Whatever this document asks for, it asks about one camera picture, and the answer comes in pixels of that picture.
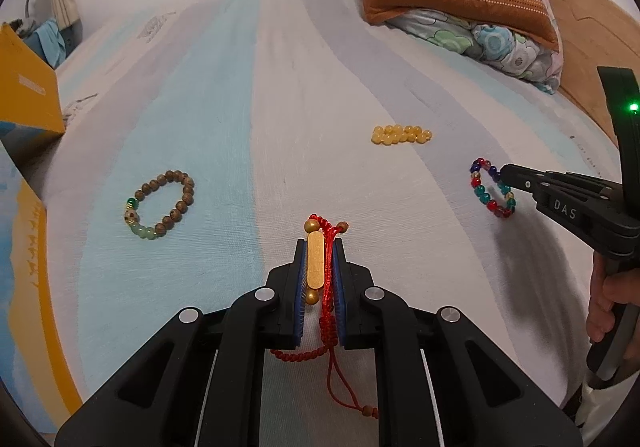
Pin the blue cloth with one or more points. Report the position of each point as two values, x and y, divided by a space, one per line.
47 42

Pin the striped bed sheet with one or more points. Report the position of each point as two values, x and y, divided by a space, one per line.
225 102

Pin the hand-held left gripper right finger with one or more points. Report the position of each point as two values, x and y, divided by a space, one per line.
339 307

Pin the blue and yellow cardboard box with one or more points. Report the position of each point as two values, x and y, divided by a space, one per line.
30 92

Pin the floral quilt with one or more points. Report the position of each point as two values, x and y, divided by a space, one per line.
500 47

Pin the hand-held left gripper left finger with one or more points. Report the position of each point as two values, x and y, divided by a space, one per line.
300 307

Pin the wooden bed headboard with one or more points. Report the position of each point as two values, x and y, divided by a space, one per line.
590 27

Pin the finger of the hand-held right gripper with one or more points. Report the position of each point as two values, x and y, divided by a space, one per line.
520 179

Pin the dark desk clutter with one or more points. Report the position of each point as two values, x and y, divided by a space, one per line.
15 24

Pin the person's right hand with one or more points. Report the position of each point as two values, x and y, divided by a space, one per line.
600 312

